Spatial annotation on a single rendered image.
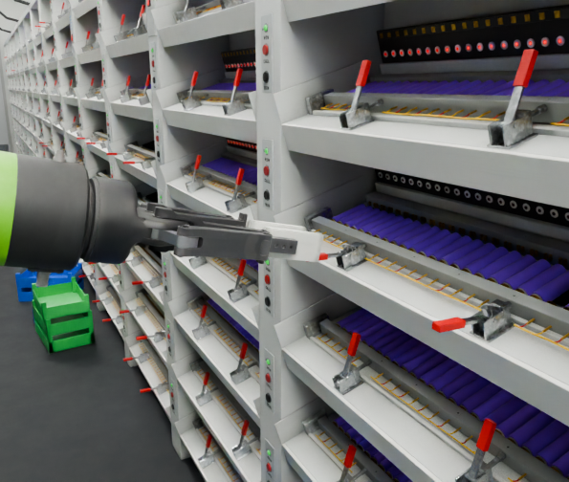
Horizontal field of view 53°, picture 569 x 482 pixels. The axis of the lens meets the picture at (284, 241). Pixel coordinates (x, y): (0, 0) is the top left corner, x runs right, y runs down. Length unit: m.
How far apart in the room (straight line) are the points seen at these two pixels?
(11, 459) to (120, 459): 0.35
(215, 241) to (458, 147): 0.27
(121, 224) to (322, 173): 0.57
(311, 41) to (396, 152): 0.33
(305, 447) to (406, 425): 0.34
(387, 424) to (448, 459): 0.10
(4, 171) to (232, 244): 0.19
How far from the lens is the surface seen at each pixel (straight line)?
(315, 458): 1.11
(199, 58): 1.64
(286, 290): 1.02
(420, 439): 0.82
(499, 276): 0.71
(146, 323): 2.20
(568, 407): 0.60
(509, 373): 0.63
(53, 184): 0.48
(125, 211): 0.49
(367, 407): 0.88
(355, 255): 0.83
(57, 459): 2.08
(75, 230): 0.48
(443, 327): 0.60
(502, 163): 0.59
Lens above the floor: 1.15
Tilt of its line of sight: 15 degrees down
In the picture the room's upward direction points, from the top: straight up
